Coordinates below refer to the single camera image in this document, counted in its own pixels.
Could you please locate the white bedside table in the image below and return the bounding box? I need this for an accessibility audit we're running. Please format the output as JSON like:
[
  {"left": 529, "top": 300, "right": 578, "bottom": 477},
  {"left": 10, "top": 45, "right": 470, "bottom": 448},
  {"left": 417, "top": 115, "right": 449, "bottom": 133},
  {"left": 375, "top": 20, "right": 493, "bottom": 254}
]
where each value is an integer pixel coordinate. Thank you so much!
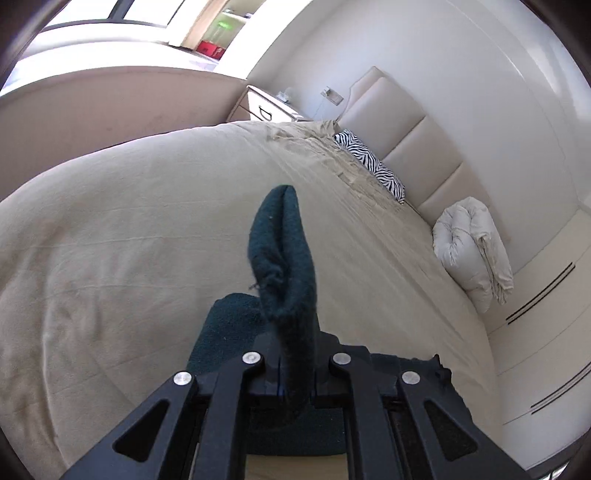
[{"left": 226, "top": 85, "right": 308, "bottom": 123}]

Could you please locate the white folded duvet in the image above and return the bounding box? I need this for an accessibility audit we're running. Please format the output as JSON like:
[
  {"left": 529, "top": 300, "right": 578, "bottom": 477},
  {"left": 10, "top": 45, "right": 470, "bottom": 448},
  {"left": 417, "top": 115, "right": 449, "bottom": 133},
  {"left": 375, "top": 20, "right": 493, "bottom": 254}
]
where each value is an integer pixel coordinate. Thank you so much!
[{"left": 433, "top": 197, "right": 514, "bottom": 314}]

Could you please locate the beige bed cover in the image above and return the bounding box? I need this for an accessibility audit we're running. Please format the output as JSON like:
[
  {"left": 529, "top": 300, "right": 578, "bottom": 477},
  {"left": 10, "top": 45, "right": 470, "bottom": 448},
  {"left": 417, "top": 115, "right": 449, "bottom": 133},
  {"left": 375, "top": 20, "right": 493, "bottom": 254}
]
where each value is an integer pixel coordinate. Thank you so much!
[{"left": 1, "top": 122, "right": 502, "bottom": 479}]

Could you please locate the zebra print pillow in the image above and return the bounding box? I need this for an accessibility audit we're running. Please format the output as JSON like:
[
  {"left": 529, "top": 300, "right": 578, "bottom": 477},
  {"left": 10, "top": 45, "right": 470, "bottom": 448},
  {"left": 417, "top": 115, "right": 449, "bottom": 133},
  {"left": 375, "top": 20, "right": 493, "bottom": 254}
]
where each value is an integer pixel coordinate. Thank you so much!
[{"left": 334, "top": 129, "right": 406, "bottom": 204}]

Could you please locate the wall socket with charger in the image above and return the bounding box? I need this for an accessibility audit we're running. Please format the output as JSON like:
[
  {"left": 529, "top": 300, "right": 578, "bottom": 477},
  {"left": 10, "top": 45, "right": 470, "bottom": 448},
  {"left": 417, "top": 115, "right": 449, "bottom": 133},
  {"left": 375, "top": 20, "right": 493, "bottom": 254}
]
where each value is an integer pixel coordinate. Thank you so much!
[{"left": 321, "top": 87, "right": 344, "bottom": 106}]

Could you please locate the red box on shelf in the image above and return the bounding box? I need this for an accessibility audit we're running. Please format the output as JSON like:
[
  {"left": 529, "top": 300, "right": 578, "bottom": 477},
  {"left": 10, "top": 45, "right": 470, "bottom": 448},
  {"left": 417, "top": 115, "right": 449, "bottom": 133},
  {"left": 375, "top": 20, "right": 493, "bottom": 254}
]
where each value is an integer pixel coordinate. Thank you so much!
[{"left": 195, "top": 40, "right": 225, "bottom": 60}]

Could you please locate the white wardrobe with black handles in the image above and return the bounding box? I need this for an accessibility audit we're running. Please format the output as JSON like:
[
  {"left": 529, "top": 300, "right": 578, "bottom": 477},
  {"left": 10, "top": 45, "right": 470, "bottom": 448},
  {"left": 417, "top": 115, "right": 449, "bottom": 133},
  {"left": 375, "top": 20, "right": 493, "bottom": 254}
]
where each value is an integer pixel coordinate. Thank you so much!
[{"left": 484, "top": 210, "right": 590, "bottom": 470}]

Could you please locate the dark teal knit sweater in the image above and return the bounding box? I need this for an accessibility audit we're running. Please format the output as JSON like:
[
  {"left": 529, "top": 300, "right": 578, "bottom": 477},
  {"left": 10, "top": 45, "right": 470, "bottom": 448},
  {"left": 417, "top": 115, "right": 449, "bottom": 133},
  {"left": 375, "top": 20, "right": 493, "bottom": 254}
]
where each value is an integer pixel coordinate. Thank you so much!
[{"left": 185, "top": 184, "right": 477, "bottom": 455}]

